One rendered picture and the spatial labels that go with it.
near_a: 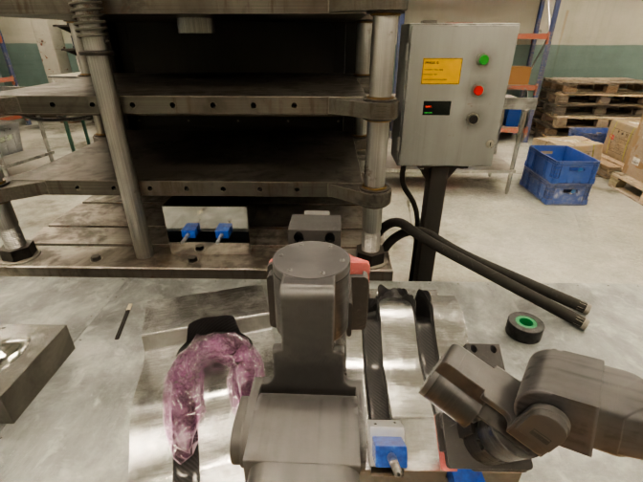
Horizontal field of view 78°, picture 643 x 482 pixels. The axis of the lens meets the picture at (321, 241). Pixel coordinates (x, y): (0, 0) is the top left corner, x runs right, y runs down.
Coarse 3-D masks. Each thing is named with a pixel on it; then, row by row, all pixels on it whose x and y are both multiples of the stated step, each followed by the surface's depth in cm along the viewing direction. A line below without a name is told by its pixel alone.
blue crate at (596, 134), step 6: (570, 132) 527; (576, 132) 512; (582, 132) 531; (588, 132) 531; (594, 132) 531; (600, 132) 531; (606, 132) 529; (588, 138) 500; (594, 138) 500; (600, 138) 500
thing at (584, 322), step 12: (456, 252) 109; (468, 264) 108; (480, 264) 107; (492, 276) 105; (504, 276) 104; (516, 288) 102; (528, 288) 102; (528, 300) 102; (540, 300) 100; (552, 300) 100; (552, 312) 99; (564, 312) 98; (576, 324) 97
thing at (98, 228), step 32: (64, 224) 154; (96, 224) 154; (160, 224) 154; (288, 224) 154; (352, 224) 154; (0, 256) 132; (64, 256) 132; (96, 256) 129; (128, 256) 132; (160, 256) 132; (192, 256) 129; (224, 256) 132; (256, 256) 132
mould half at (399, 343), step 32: (384, 320) 81; (448, 320) 81; (352, 352) 77; (384, 352) 77; (416, 352) 77; (416, 384) 71; (416, 416) 65; (416, 448) 60; (384, 480) 58; (416, 480) 58; (512, 480) 57
